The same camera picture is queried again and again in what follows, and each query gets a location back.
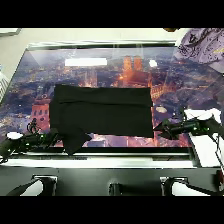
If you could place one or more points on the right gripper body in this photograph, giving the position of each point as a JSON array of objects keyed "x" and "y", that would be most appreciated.
[{"x": 174, "y": 130}]

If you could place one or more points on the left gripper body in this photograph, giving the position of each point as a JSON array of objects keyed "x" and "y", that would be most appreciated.
[{"x": 49, "y": 139}]

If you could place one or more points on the black pants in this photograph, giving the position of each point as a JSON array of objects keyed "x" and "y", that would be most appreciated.
[{"x": 103, "y": 111}]

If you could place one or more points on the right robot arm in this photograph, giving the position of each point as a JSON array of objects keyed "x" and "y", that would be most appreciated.
[{"x": 213, "y": 126}]

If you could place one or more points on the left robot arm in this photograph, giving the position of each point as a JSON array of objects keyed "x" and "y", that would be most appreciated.
[{"x": 10, "y": 144}]

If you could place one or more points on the pale purple printed garment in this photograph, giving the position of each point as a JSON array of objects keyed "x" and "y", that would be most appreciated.
[{"x": 203, "y": 45}]

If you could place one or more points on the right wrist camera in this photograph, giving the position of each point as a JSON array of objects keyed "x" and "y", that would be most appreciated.
[{"x": 184, "y": 115}]

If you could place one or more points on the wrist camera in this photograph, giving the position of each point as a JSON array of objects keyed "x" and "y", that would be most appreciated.
[
  {"x": 33, "y": 126},
  {"x": 184, "y": 115}
]

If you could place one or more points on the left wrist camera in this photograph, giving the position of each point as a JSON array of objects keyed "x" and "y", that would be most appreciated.
[{"x": 33, "y": 126}]

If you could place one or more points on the silver frame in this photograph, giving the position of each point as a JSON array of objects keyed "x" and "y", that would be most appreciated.
[{"x": 100, "y": 163}]

